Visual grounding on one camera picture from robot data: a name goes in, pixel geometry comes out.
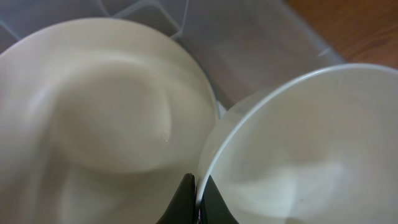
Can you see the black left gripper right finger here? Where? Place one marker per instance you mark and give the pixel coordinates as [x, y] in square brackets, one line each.
[213, 209]

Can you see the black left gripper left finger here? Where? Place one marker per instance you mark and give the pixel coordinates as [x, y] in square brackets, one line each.
[181, 208]

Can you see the large cream bowl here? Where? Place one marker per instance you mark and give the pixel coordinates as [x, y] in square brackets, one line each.
[101, 119]

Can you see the white small bowl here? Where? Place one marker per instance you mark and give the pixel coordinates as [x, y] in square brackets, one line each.
[321, 148]

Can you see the clear plastic storage bin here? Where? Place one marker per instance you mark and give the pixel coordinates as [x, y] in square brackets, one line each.
[242, 46]

